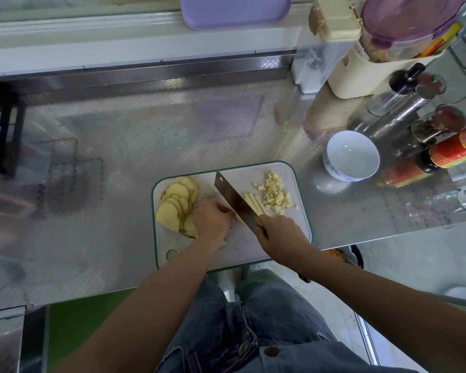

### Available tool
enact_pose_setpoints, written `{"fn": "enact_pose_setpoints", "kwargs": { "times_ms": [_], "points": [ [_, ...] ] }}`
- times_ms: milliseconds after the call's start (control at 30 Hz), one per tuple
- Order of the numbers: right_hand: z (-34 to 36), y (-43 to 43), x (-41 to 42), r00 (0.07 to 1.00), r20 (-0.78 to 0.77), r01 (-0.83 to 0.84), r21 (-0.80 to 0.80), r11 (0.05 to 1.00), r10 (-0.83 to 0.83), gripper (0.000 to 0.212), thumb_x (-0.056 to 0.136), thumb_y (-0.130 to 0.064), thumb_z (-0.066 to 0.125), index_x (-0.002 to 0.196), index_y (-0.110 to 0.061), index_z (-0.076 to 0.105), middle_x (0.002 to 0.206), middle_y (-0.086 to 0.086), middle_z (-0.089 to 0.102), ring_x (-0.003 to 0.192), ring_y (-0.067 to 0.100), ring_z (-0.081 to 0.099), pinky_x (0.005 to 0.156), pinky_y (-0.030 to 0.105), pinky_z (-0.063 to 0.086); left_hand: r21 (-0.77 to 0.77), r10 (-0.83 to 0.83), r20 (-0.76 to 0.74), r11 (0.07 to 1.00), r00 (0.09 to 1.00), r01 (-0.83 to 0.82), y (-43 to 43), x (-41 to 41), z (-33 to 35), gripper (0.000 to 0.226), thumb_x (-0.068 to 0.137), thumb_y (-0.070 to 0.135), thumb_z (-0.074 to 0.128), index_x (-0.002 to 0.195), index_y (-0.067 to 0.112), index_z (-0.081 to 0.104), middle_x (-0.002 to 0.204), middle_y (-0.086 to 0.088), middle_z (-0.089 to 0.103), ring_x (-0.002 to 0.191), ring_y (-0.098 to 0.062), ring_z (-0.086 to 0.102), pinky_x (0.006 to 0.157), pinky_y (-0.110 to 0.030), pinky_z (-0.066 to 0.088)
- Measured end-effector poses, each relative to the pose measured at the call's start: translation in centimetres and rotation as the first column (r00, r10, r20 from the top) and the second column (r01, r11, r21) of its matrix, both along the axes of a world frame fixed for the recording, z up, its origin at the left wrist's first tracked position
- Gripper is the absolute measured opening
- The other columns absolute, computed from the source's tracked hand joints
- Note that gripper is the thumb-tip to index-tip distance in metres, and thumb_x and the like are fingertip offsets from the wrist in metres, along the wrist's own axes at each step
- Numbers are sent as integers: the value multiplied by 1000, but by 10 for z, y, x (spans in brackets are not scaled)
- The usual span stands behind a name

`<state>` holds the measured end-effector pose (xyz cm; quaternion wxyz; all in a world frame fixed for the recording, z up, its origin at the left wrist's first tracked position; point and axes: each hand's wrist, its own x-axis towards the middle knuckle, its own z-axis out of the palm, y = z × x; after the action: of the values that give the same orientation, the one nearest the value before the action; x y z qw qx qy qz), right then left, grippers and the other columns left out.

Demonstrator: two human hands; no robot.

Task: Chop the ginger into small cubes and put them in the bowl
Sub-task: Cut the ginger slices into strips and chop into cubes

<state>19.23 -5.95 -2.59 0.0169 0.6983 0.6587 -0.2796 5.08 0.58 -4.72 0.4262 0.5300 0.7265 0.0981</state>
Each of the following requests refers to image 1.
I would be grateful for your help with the person's right hand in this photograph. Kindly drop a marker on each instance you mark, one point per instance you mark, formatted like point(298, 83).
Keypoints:
point(281, 238)

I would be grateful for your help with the person's left hand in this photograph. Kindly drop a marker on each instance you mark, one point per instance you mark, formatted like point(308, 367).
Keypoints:
point(212, 223)

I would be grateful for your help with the steel cleaver knife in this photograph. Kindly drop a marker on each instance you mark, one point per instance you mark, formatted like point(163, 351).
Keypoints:
point(233, 196)

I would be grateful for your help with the pile of yellow potato slices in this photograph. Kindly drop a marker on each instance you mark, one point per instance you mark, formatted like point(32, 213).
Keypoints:
point(178, 204)

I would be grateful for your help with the pile of diced potato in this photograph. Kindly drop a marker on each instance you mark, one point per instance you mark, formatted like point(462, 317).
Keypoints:
point(276, 192)

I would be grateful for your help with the white bowl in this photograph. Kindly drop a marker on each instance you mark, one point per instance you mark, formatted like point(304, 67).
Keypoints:
point(352, 155)

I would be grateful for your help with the person's right forearm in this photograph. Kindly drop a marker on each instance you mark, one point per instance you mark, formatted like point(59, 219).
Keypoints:
point(396, 314)

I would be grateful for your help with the person's left forearm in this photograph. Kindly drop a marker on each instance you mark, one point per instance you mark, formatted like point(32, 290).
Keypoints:
point(140, 314)

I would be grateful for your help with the metal bowl with scraps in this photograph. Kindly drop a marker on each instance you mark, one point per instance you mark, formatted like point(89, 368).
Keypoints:
point(343, 255)

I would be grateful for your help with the person's blue jeans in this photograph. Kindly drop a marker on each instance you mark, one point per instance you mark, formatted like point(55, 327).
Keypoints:
point(221, 338)

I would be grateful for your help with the white cutting board green rim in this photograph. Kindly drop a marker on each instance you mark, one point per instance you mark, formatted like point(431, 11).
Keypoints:
point(295, 221)

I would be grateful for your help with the green mat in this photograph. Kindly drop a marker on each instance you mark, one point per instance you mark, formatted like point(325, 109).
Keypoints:
point(85, 326)

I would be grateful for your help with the clear plastic bottle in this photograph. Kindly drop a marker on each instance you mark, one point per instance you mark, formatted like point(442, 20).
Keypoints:
point(450, 202)

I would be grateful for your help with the cream plastic canister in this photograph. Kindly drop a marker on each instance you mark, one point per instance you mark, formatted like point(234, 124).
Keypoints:
point(357, 80)

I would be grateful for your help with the steel shaker brown cap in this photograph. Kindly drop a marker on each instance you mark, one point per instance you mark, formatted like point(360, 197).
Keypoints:
point(408, 105)

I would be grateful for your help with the clear container cream lid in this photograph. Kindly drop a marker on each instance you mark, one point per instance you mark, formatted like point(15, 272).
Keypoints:
point(322, 54)

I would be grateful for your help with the white round plate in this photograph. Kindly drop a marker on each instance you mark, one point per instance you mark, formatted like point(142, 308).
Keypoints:
point(464, 294)

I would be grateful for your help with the glass bottle black cap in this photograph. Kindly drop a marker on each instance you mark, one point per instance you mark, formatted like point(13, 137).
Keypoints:
point(400, 85)

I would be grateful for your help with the sauce bottle red label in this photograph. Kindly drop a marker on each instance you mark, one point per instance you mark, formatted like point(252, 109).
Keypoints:
point(458, 149)

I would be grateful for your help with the glass jar red lid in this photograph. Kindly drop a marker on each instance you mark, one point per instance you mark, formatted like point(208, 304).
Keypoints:
point(446, 120)

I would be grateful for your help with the purple plastic cutting board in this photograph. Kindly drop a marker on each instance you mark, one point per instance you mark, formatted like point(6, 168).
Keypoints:
point(237, 10)

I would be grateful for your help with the black metal rack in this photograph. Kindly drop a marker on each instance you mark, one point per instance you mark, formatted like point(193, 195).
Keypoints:
point(12, 132)

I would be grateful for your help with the steel bin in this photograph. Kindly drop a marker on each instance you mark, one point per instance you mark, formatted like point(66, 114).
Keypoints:
point(1, 342)

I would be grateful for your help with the purple lid food container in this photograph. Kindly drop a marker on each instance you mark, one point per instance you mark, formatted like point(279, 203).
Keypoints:
point(411, 23)

